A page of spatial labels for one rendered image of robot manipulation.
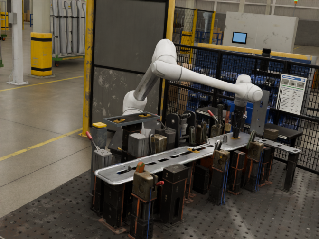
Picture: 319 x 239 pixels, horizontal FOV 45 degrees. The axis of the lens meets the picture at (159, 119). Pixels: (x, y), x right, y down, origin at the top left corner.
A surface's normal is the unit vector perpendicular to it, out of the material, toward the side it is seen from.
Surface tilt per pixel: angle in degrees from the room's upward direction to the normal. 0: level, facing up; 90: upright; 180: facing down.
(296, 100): 90
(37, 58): 90
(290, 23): 90
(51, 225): 0
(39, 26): 90
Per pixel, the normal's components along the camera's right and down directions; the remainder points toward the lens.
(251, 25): -0.43, 0.21
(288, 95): -0.70, 0.14
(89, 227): 0.08, -0.96
